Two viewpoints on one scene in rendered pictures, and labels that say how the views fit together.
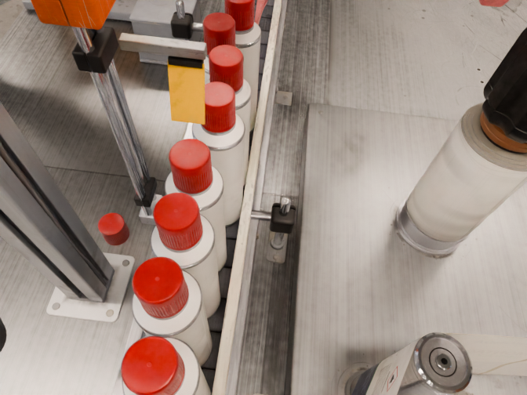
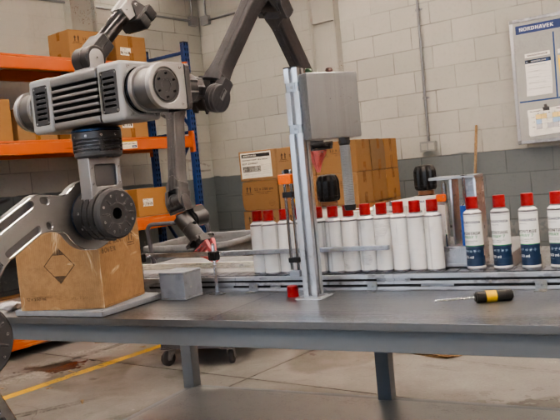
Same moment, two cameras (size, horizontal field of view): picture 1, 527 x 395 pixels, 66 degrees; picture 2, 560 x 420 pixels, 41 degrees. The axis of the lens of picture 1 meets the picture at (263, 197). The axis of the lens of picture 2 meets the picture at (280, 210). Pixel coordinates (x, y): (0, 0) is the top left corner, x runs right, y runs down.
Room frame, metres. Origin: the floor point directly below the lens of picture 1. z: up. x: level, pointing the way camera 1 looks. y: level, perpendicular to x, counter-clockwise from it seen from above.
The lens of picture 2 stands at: (-0.78, 2.17, 1.21)
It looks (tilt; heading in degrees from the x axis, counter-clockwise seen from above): 3 degrees down; 298
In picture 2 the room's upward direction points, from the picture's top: 5 degrees counter-clockwise
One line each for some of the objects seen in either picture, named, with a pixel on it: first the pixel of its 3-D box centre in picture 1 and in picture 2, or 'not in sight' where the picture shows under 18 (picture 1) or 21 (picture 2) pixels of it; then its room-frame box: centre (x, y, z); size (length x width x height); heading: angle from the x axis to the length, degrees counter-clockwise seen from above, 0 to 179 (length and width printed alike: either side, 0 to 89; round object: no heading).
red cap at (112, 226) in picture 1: (114, 229); (292, 291); (0.23, 0.20, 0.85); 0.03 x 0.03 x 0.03
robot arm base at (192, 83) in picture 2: not in sight; (185, 88); (0.35, 0.48, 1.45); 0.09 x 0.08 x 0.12; 170
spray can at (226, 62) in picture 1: (227, 128); (286, 240); (0.31, 0.05, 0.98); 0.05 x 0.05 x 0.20
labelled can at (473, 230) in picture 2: not in sight; (473, 232); (-0.29, 0.07, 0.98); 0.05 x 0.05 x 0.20
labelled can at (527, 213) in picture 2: not in sight; (529, 230); (-0.44, 0.07, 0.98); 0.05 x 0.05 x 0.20
